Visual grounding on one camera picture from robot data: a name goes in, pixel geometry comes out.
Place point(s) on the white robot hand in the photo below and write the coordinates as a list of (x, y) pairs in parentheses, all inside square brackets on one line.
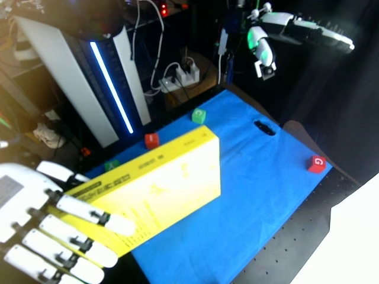
[(278, 19), (20, 204)]

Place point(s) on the yellow box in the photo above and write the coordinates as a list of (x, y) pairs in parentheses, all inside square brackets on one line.
[(177, 177)]

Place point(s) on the white crumpled rag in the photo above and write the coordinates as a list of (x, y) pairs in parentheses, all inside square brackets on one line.
[(48, 135)]

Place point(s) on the small orange object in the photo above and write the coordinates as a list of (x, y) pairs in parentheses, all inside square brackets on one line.
[(85, 152)]

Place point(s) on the green block letter Y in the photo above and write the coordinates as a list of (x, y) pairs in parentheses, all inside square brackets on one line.
[(112, 166)]

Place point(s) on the white plug adapter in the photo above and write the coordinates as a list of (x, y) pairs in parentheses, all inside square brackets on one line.
[(189, 74)]

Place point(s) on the green block letter C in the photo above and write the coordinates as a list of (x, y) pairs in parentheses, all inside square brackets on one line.
[(198, 116)]

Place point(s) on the white power strip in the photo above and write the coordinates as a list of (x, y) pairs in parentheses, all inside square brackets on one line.
[(170, 85)]

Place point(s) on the white robot column blue light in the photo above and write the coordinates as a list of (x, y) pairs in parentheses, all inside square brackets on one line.
[(59, 74)]

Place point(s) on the red block white mark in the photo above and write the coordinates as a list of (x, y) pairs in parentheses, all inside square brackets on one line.
[(152, 141)]

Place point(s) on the red block letter G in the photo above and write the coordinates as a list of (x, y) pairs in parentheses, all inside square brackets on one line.
[(316, 164)]

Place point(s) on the blue fabric bag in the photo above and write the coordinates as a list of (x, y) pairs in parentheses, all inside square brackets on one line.
[(251, 192)]

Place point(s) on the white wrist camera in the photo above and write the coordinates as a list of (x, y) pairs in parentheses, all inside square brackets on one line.
[(267, 71)]

